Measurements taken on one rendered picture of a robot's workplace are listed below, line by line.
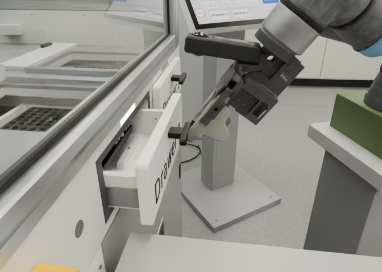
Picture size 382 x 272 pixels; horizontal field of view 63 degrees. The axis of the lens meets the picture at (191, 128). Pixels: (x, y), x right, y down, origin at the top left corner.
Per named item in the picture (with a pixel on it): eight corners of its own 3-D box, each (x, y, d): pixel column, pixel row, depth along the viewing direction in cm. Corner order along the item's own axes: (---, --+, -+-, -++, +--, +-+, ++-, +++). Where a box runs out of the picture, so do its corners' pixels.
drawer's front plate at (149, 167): (182, 136, 73) (181, 92, 68) (152, 227, 47) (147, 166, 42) (174, 136, 73) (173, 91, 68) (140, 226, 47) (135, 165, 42)
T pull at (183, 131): (191, 127, 59) (191, 120, 58) (186, 147, 52) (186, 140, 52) (173, 126, 59) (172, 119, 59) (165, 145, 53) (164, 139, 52)
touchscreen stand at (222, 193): (280, 202, 176) (311, 9, 130) (214, 233, 155) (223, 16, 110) (227, 161, 214) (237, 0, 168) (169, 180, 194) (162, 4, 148)
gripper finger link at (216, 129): (210, 163, 52) (245, 120, 49) (181, 144, 51) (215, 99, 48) (210, 155, 55) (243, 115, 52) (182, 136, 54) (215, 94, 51)
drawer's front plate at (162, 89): (181, 90, 101) (180, 56, 96) (161, 130, 75) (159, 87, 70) (175, 90, 101) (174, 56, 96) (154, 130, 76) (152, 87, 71)
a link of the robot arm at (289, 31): (282, 3, 41) (275, -1, 48) (258, 33, 43) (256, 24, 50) (325, 38, 42) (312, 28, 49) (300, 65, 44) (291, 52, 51)
